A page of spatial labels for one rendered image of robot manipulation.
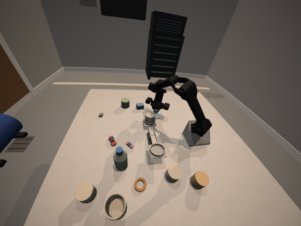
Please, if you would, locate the olive green cylinder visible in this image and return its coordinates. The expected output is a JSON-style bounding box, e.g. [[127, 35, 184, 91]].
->
[[121, 97, 129, 108]]

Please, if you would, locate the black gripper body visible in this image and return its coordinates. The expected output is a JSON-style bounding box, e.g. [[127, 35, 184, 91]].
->
[[145, 96, 170, 110]]

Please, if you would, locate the small red toy car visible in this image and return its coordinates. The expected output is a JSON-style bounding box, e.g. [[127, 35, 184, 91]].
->
[[109, 136, 116, 146]]

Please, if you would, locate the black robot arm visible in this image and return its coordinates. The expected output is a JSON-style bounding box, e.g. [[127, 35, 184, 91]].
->
[[148, 75, 212, 137]]

